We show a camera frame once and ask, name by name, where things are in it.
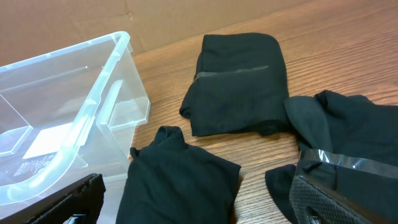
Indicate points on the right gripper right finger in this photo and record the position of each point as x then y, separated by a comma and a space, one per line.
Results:
314, 203

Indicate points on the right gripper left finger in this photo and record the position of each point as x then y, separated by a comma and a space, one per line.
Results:
80, 202

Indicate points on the white label in bin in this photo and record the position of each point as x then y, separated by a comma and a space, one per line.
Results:
47, 141

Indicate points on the black taped garment right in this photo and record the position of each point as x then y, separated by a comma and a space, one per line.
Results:
351, 126

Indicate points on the clear plastic storage bin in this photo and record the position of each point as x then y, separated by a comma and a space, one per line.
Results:
95, 86

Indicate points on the large folded black garment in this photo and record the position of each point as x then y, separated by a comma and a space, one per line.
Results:
239, 86

